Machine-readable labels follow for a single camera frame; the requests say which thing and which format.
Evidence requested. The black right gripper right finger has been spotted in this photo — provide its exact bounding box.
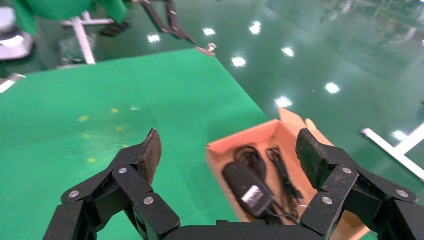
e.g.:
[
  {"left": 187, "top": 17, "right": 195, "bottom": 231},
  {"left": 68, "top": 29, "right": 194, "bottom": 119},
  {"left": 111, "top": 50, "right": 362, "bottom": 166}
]
[{"left": 295, "top": 127, "right": 424, "bottom": 240}]

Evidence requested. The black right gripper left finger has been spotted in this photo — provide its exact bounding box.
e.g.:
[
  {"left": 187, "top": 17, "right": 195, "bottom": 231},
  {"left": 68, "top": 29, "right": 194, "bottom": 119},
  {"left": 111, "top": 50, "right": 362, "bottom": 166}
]
[{"left": 43, "top": 128, "right": 181, "bottom": 240}]

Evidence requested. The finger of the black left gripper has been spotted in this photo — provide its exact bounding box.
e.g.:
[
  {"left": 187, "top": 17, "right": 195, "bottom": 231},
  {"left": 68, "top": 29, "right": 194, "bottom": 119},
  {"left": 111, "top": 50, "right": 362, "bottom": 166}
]
[
  {"left": 140, "top": 0, "right": 173, "bottom": 34},
  {"left": 165, "top": 0, "right": 197, "bottom": 45}
]

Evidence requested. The thin black data cable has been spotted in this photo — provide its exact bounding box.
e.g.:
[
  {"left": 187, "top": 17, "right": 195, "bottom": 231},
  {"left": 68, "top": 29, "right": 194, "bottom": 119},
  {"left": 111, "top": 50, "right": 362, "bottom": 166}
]
[{"left": 264, "top": 146, "right": 304, "bottom": 208}]

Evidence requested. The thick black power cable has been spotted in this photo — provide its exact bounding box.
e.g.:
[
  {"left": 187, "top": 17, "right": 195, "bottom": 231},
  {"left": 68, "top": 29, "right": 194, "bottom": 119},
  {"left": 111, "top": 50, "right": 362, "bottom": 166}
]
[{"left": 221, "top": 145, "right": 301, "bottom": 226}]

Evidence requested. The white grey mobile robot base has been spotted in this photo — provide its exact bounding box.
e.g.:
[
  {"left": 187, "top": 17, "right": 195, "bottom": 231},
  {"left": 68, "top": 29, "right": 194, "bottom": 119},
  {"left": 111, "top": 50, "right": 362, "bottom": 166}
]
[{"left": 0, "top": 6, "right": 34, "bottom": 61}]

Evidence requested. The open brown cardboard box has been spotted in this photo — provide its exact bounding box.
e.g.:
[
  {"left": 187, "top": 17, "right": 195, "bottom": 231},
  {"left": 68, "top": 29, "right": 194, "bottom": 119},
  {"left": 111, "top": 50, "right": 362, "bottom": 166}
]
[{"left": 205, "top": 106, "right": 370, "bottom": 240}]

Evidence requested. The black base block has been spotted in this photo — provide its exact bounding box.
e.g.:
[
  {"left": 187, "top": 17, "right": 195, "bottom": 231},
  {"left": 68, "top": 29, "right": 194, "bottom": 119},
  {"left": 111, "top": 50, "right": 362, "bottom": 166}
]
[{"left": 99, "top": 21, "right": 130, "bottom": 37}]

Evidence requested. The silver metal binder clip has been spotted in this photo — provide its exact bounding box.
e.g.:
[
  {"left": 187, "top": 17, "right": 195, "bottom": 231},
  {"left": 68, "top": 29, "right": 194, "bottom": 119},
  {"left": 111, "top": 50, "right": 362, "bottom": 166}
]
[{"left": 194, "top": 43, "right": 218, "bottom": 57}]

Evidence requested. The white metal stand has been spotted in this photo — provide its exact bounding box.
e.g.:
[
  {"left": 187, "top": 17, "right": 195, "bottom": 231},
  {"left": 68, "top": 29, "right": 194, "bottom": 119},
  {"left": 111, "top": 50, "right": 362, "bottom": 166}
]
[
  {"left": 60, "top": 10, "right": 115, "bottom": 65},
  {"left": 361, "top": 122, "right": 424, "bottom": 182}
]

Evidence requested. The green table cloth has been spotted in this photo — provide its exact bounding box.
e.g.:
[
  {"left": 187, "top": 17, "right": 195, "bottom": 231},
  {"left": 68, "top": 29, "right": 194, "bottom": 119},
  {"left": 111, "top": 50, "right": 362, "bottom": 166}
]
[{"left": 0, "top": 48, "right": 269, "bottom": 240}]

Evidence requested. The green draped fabric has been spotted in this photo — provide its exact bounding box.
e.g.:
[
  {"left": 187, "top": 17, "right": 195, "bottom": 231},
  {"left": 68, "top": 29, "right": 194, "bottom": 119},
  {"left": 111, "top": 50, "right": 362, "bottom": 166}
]
[{"left": 12, "top": 0, "right": 128, "bottom": 36}]

